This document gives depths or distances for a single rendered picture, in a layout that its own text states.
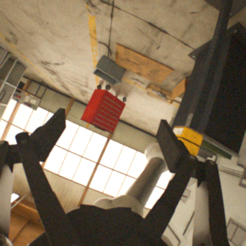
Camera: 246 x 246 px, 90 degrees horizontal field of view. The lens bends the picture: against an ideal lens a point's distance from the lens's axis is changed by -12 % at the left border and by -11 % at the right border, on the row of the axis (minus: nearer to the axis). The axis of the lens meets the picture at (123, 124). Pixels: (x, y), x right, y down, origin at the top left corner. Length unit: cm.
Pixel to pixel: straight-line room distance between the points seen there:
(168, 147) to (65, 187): 886
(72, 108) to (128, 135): 353
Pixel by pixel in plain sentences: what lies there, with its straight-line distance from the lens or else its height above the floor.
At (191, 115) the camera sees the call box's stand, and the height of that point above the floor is 75.
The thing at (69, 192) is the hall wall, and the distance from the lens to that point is 907.
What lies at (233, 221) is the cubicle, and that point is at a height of 117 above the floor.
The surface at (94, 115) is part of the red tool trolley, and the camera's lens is 292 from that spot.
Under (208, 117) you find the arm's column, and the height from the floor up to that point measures 63.
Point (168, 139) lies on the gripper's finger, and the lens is 16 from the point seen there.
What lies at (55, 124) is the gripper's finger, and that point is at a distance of 17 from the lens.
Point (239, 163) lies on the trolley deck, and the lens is 60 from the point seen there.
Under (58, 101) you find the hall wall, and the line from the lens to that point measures 859.
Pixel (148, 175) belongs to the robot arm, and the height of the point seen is 104.
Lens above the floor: 92
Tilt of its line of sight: 5 degrees down
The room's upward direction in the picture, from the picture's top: 156 degrees counter-clockwise
